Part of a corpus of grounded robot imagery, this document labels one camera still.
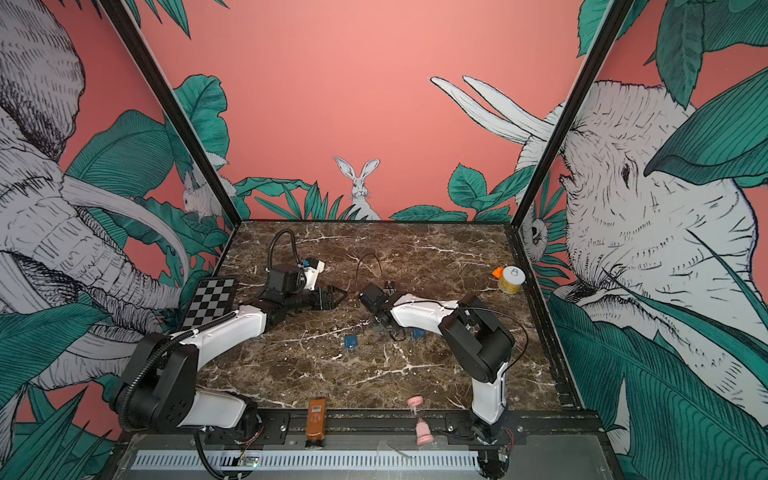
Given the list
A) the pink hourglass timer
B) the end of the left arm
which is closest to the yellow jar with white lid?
the pink hourglass timer

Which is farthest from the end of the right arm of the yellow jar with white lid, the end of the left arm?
the yellow jar with white lid

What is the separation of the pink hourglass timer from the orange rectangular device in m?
0.23

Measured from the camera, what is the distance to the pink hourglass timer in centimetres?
72

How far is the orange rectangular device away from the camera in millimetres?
715

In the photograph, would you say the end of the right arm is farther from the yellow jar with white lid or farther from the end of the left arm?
the yellow jar with white lid
